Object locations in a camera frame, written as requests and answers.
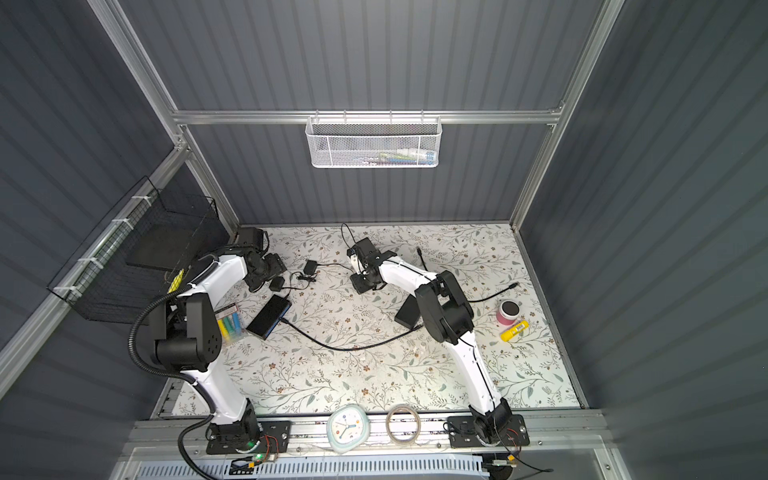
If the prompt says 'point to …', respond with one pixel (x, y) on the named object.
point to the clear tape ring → (388, 429)
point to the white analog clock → (347, 428)
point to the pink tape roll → (508, 312)
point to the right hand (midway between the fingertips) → (362, 285)
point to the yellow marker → (512, 331)
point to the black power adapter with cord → (310, 266)
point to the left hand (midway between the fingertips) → (272, 272)
